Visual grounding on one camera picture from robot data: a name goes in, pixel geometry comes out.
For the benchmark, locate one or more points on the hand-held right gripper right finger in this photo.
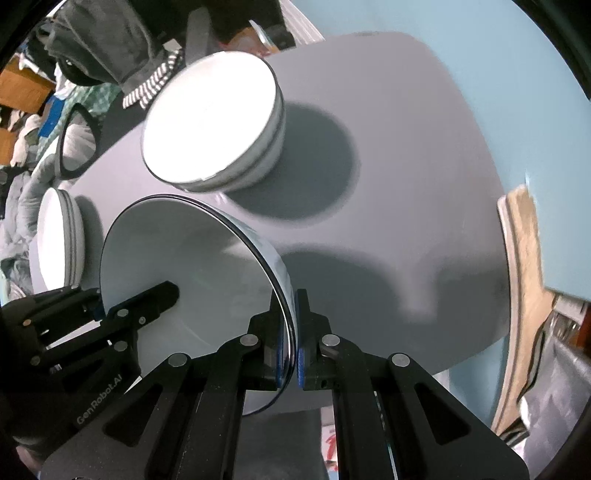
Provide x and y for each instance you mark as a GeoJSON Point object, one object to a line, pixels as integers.
{"type": "Point", "coordinates": [302, 364]}

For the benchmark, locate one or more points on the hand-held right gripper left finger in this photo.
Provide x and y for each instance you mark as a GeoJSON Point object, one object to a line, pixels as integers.
{"type": "Point", "coordinates": [279, 369]}

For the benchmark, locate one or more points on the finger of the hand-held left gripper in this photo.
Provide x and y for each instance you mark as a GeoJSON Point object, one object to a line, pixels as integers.
{"type": "Point", "coordinates": [157, 297]}
{"type": "Point", "coordinates": [60, 314]}

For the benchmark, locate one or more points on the white ribbed bowl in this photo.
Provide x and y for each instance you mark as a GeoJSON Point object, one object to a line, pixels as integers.
{"type": "Point", "coordinates": [207, 115]}
{"type": "Point", "coordinates": [184, 258]}
{"type": "Point", "coordinates": [280, 124]}
{"type": "Point", "coordinates": [283, 131]}

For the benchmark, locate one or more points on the large white plate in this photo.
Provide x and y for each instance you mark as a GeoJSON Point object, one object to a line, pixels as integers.
{"type": "Point", "coordinates": [53, 240]}

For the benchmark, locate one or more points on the stack of white plates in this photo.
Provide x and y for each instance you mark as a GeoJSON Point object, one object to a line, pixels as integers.
{"type": "Point", "coordinates": [74, 240]}

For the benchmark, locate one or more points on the blue box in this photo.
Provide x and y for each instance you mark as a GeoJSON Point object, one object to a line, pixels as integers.
{"type": "Point", "coordinates": [51, 115]}

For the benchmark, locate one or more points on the green checkered tablecloth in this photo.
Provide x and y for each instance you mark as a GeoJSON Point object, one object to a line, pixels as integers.
{"type": "Point", "coordinates": [99, 99]}

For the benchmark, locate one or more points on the orange storage box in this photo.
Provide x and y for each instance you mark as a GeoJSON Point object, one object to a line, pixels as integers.
{"type": "Point", "coordinates": [23, 87]}

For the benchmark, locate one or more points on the wooden board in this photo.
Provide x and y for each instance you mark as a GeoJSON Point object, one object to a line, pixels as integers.
{"type": "Point", "coordinates": [521, 277]}

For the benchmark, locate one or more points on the dark grey plastic bag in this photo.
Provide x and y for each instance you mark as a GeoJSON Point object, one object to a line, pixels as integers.
{"type": "Point", "coordinates": [563, 369]}

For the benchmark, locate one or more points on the dark grey hoodie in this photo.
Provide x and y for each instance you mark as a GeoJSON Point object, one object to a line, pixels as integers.
{"type": "Point", "coordinates": [106, 41]}

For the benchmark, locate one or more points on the orange cardboard box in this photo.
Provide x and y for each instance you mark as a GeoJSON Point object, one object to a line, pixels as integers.
{"type": "Point", "coordinates": [249, 41]}

